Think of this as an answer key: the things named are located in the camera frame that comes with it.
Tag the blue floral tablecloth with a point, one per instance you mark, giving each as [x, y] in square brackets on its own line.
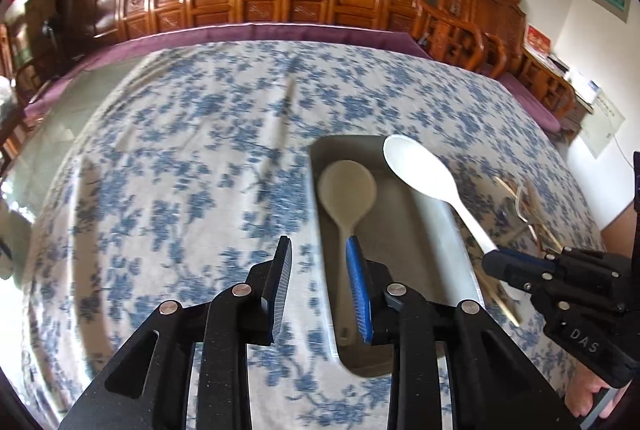
[200, 159]

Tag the dark cabinet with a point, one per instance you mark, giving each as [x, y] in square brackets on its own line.
[45, 19]

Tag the clear plastic bag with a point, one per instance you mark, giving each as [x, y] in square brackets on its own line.
[6, 89]

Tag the person's right hand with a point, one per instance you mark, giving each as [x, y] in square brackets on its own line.
[580, 392]

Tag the beige plastic spoon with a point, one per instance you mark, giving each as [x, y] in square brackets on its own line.
[347, 190]

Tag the metal fork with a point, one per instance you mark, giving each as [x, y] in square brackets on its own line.
[522, 205]

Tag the red box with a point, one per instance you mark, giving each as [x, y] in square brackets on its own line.
[537, 38]

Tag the white wall poster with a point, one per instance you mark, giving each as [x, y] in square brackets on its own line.
[605, 124]

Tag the grey rectangular tray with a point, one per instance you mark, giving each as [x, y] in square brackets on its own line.
[400, 230]

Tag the purple tablecloth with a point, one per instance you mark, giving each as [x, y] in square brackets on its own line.
[300, 32]

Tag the white plastic spoon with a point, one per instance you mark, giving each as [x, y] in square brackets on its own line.
[420, 169]

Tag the dark wooden side chair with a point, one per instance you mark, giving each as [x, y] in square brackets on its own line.
[12, 134]
[32, 79]

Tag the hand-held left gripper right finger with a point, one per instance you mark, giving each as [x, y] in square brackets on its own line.
[360, 300]

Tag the stack of papers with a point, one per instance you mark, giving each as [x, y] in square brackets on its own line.
[575, 77]

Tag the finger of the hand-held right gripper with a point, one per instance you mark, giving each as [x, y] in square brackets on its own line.
[507, 272]
[530, 261]

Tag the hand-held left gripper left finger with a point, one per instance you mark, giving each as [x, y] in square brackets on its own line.
[280, 290]

